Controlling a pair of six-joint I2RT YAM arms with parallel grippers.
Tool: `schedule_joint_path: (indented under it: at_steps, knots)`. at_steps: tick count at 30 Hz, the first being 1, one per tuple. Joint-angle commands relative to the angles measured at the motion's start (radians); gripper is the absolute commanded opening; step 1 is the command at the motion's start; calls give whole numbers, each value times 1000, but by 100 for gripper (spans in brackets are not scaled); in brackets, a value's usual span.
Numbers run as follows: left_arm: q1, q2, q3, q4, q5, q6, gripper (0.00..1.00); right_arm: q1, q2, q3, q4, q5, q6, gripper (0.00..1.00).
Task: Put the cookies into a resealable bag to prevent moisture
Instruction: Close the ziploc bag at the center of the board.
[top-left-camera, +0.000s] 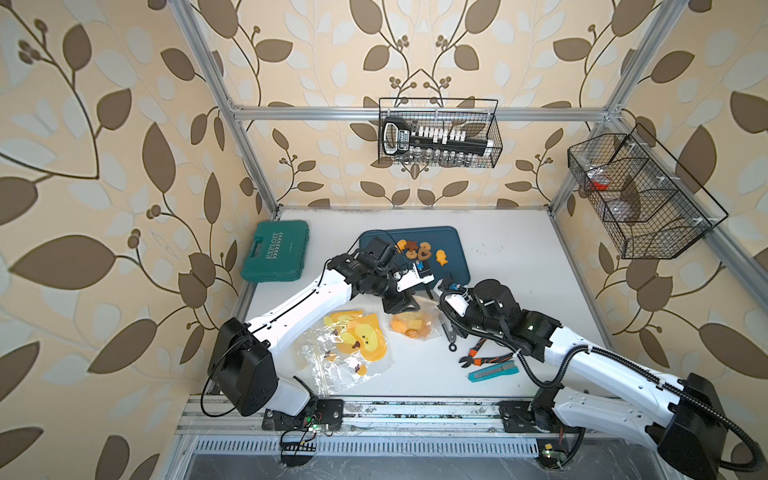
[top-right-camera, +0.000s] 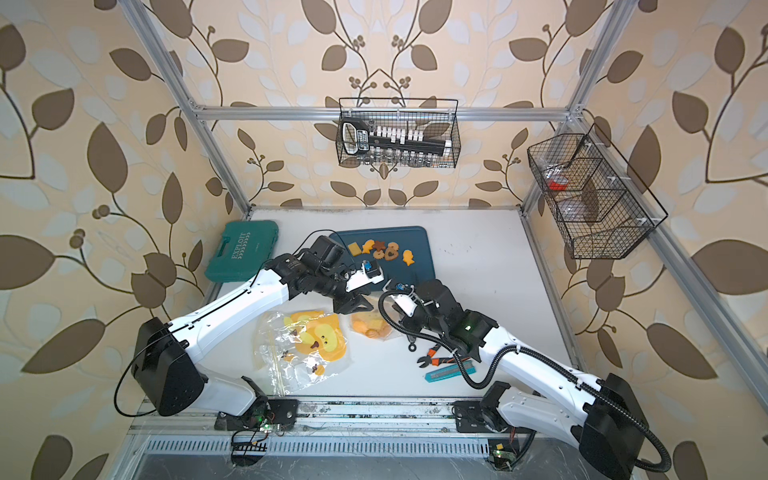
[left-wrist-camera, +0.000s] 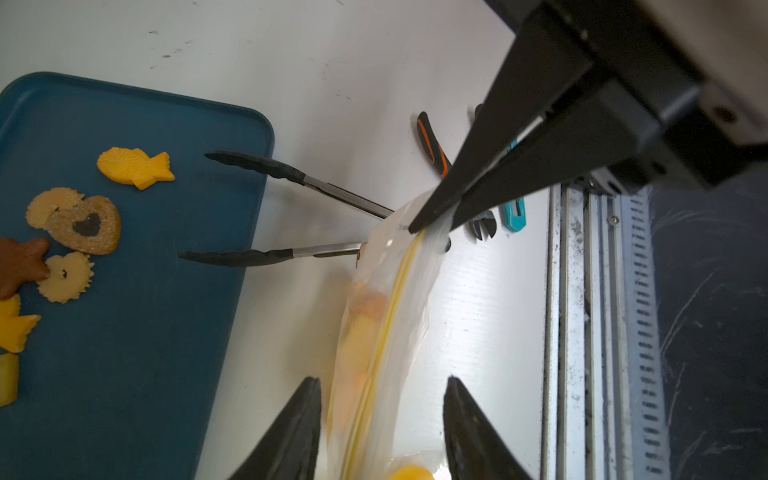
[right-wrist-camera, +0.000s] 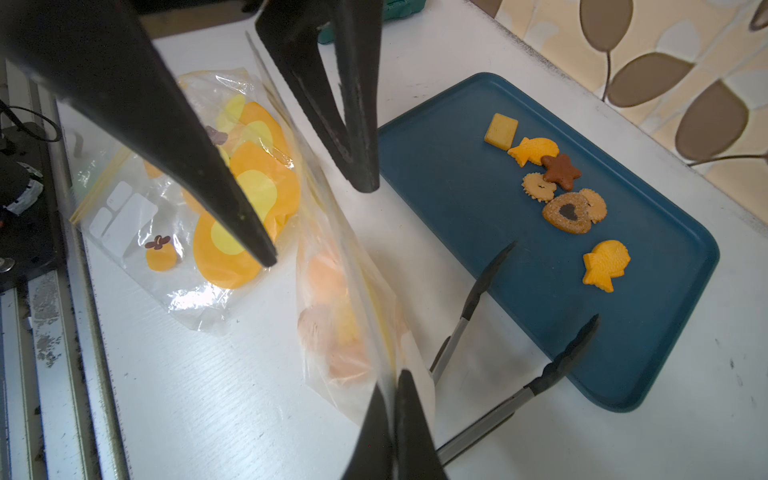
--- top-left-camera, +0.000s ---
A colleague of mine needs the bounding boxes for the clear resealable duck bag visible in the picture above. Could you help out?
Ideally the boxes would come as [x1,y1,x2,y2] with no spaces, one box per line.
[389,297,443,341]

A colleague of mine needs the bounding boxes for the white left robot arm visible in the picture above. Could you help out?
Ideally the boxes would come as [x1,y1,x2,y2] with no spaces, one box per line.
[206,237,435,417]

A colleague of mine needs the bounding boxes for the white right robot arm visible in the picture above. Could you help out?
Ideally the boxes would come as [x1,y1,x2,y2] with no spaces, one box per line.
[438,279,728,479]

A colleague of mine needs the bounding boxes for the orange black pliers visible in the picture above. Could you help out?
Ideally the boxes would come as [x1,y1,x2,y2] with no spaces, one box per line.
[458,335,516,368]

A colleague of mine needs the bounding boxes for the teal utility knife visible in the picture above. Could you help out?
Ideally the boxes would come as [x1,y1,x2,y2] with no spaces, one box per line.
[468,361,519,383]

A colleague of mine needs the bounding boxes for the orange fish cookie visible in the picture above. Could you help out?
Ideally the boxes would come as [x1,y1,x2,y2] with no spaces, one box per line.
[435,250,448,266]

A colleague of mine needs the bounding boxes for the dark blue tray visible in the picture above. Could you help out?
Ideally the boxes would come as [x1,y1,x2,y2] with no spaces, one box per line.
[358,226,470,291]

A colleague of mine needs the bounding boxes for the stack of duck bags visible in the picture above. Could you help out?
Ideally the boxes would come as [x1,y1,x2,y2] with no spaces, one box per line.
[295,310,394,396]

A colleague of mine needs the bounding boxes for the green plastic tool case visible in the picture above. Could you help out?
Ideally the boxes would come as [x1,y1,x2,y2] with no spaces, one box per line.
[241,220,309,284]

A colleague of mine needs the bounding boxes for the black socket set holder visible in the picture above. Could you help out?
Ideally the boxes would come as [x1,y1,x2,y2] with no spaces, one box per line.
[379,117,498,157]

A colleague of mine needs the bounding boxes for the red item in basket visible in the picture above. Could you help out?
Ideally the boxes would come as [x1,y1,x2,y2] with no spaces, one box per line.
[588,173,612,191]

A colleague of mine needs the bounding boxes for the black corrugated cable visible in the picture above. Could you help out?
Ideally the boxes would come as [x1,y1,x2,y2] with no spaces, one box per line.
[437,293,766,474]

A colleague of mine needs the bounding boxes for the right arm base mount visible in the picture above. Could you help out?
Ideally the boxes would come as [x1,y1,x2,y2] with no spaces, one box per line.
[498,386,587,471]

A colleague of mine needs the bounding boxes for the black wire basket back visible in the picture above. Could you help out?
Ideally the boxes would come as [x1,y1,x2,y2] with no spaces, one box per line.
[378,96,503,169]

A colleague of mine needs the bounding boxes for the black wire basket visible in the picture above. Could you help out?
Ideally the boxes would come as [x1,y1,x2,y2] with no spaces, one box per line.
[378,96,503,169]
[567,123,728,260]

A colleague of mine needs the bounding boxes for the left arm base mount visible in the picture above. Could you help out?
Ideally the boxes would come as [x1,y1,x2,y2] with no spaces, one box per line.
[262,394,345,468]

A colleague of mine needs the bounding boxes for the black wire basket right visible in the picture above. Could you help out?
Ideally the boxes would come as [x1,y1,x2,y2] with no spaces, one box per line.
[567,123,728,260]

